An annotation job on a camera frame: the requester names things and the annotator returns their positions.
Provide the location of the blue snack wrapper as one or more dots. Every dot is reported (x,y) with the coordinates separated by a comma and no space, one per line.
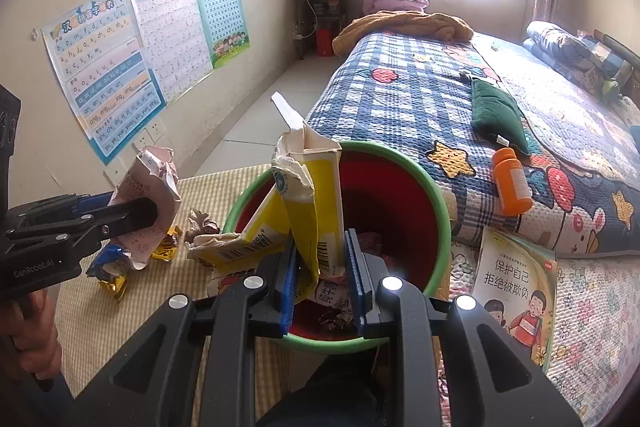
(107,259)

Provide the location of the white wall socket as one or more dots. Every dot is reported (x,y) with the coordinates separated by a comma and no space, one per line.
(144,141)
(156,132)

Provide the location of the red bin with green rim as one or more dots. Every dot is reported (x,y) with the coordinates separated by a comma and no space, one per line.
(395,207)

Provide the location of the green cloth on bed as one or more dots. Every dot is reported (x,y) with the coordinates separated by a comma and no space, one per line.
(500,112)

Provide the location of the yellow blanket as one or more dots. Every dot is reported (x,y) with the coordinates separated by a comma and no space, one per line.
(400,27)

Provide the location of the gold brown candy wrapper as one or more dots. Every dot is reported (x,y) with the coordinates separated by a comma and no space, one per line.
(114,288)
(165,247)

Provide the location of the person's left hand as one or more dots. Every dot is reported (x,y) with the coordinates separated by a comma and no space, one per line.
(42,332)

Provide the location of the red box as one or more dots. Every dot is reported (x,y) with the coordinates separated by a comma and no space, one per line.
(324,41)

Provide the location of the yellow torn carton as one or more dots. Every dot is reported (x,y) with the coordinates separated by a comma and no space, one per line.
(320,197)

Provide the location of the pink white wrapper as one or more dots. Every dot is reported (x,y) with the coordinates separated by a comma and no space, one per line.
(150,177)

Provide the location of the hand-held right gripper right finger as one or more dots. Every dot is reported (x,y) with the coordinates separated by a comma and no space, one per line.
(357,287)

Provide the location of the green plush toy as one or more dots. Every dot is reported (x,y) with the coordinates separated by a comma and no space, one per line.
(611,89)

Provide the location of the bed with patterned quilt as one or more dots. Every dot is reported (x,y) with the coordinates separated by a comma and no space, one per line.
(400,107)

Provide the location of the brown paper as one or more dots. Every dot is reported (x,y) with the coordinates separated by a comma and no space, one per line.
(202,227)

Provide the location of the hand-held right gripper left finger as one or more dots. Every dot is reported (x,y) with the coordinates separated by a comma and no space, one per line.
(290,287)

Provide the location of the orange plastic bottle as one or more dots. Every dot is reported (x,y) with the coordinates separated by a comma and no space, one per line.
(511,182)

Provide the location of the children's picture book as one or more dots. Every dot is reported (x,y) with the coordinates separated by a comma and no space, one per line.
(515,297)

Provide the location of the blue letter wall poster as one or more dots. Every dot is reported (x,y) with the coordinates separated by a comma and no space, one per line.
(100,77)

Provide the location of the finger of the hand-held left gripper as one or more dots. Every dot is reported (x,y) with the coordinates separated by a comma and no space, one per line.
(85,202)
(125,217)

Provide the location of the dark bed headboard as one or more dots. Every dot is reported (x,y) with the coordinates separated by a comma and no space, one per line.
(625,57)

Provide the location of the white chart wall poster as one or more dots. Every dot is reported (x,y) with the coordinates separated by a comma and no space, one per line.
(170,37)

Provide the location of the green number wall poster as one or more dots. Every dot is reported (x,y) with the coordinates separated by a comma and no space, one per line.
(222,14)

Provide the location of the blue folded quilt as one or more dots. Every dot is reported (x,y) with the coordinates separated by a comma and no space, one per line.
(565,44)

